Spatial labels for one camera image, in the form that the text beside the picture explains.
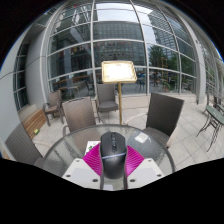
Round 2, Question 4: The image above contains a colourful menu card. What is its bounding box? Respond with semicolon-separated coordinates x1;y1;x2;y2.
84;140;101;156

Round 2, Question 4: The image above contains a grey wicker chair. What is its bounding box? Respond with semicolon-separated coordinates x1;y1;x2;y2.
4;122;46;168
42;89;65;127
94;83;120;115
142;92;186;150
61;96;102;136

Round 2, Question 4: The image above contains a round glass table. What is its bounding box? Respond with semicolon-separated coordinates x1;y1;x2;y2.
41;123;177;192

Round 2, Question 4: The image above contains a green metal-legged side table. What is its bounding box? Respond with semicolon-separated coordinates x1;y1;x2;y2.
195;104;224;153

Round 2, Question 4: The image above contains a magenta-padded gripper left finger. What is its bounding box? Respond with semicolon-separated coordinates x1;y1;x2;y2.
62;142;103;191

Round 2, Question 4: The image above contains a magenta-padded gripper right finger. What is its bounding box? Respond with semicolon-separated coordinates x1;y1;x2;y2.
125;144;166;191

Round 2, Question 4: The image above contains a wooden slat bench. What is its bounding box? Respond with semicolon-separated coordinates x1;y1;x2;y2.
20;108;48;140

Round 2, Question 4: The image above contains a gold-framed menu stand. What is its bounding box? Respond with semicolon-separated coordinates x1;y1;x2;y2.
100;60;139;126

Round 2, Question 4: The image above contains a black computer mouse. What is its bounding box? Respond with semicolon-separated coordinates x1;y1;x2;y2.
99;131;129;181

